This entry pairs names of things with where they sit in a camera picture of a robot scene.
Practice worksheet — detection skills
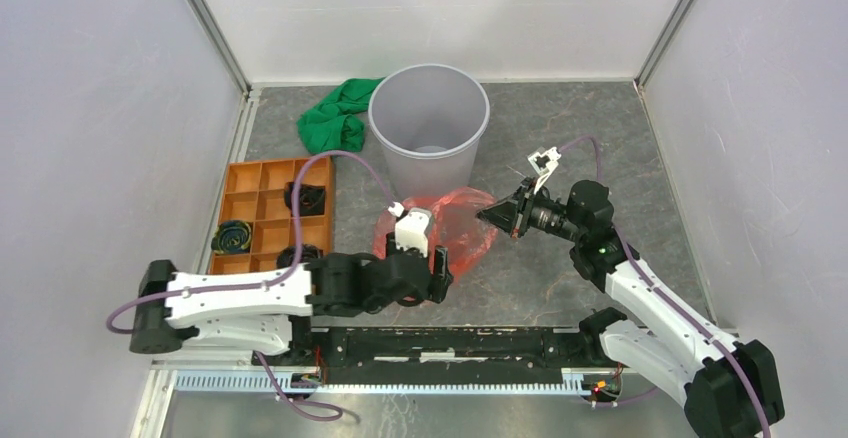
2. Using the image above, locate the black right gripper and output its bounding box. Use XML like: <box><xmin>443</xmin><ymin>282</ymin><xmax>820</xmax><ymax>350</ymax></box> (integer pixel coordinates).
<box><xmin>475</xmin><ymin>177</ymin><xmax>584</xmax><ymax>244</ymax></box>

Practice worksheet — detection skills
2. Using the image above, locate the red plastic trash bag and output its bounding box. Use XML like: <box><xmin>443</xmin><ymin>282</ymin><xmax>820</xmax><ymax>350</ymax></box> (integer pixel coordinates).
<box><xmin>402</xmin><ymin>187</ymin><xmax>499</xmax><ymax>282</ymax></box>

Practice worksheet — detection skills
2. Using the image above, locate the grey plastic trash bin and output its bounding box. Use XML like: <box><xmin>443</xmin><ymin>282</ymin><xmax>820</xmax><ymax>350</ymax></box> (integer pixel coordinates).
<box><xmin>367</xmin><ymin>64</ymin><xmax>491</xmax><ymax>200</ymax></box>

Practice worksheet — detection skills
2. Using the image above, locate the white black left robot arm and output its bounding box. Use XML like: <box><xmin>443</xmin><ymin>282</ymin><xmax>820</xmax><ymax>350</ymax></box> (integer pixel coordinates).
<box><xmin>129</xmin><ymin>246</ymin><xmax>454</xmax><ymax>366</ymax></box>

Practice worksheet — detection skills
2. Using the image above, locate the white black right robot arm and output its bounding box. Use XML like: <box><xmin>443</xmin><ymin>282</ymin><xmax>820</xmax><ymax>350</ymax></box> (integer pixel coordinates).
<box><xmin>476</xmin><ymin>178</ymin><xmax>785</xmax><ymax>437</ymax></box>

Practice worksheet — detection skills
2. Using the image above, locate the black trash bag roll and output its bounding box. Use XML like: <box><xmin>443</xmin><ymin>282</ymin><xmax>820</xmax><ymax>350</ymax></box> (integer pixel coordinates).
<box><xmin>283</xmin><ymin>182</ymin><xmax>327</xmax><ymax>217</ymax></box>

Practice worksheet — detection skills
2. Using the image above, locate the green crumpled cloth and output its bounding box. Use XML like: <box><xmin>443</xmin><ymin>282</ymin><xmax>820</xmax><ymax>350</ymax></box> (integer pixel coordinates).
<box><xmin>297</xmin><ymin>78</ymin><xmax>383</xmax><ymax>155</ymax></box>

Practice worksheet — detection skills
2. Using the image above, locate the orange compartment tray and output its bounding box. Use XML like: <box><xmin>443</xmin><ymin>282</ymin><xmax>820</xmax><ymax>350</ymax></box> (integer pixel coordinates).
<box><xmin>208</xmin><ymin>157</ymin><xmax>336</xmax><ymax>275</ymax></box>

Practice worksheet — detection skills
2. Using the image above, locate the black blue-yellow bag roll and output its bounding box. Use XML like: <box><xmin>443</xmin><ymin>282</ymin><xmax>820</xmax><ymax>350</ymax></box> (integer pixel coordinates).
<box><xmin>210</xmin><ymin>220</ymin><xmax>253</xmax><ymax>255</ymax></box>

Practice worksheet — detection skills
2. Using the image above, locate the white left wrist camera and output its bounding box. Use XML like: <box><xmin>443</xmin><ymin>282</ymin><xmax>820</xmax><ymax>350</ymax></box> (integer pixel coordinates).
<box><xmin>388</xmin><ymin>202</ymin><xmax>433</xmax><ymax>258</ymax></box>

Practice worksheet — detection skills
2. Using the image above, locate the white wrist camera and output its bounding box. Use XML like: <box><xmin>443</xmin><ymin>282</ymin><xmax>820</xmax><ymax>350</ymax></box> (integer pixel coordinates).
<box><xmin>388</xmin><ymin>202</ymin><xmax>433</xmax><ymax>258</ymax></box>
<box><xmin>527</xmin><ymin>146</ymin><xmax>561</xmax><ymax>194</ymax></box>

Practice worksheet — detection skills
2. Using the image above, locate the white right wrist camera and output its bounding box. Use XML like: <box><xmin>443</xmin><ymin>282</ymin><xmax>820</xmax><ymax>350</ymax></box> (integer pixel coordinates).
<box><xmin>527</xmin><ymin>146</ymin><xmax>561</xmax><ymax>194</ymax></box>

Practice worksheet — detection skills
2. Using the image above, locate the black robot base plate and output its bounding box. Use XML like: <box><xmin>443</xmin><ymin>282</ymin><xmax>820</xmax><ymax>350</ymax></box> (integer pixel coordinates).
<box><xmin>251</xmin><ymin>326</ymin><xmax>645</xmax><ymax>387</ymax></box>

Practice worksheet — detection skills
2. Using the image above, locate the aluminium corner post right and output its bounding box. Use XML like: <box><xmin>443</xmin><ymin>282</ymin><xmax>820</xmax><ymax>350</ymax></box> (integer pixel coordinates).
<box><xmin>633</xmin><ymin>0</ymin><xmax>696</xmax><ymax>93</ymax></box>

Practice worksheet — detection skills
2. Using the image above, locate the aluminium corner post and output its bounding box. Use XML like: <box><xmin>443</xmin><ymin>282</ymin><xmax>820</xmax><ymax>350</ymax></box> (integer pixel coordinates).
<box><xmin>633</xmin><ymin>0</ymin><xmax>696</xmax><ymax>93</ymax></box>
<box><xmin>187</xmin><ymin>0</ymin><xmax>252</xmax><ymax>96</ymax></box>

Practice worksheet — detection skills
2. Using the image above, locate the aluminium frame rail front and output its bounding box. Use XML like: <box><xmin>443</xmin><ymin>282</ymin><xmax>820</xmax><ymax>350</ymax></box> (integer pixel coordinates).
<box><xmin>135</xmin><ymin>326</ymin><xmax>747</xmax><ymax>423</ymax></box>

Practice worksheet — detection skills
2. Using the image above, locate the aluminium corner post left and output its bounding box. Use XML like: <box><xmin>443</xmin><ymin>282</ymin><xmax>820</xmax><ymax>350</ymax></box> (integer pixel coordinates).
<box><xmin>187</xmin><ymin>0</ymin><xmax>252</xmax><ymax>96</ymax></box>

